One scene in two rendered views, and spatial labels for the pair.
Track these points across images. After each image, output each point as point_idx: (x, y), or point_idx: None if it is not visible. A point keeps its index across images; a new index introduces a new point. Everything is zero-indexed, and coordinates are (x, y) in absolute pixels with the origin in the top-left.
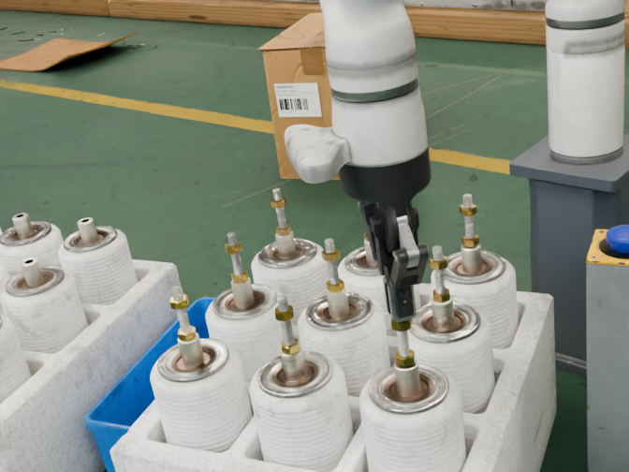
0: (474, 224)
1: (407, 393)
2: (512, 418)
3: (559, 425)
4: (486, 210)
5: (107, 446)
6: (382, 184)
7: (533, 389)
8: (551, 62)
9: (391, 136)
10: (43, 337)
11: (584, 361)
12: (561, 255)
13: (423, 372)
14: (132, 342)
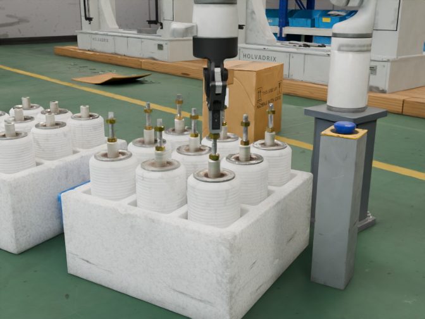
0: (295, 168)
1: (212, 176)
2: (269, 210)
3: (307, 250)
4: (304, 164)
5: None
6: (209, 48)
7: (289, 211)
8: (331, 56)
9: (217, 22)
10: (47, 152)
11: None
12: None
13: (224, 171)
14: None
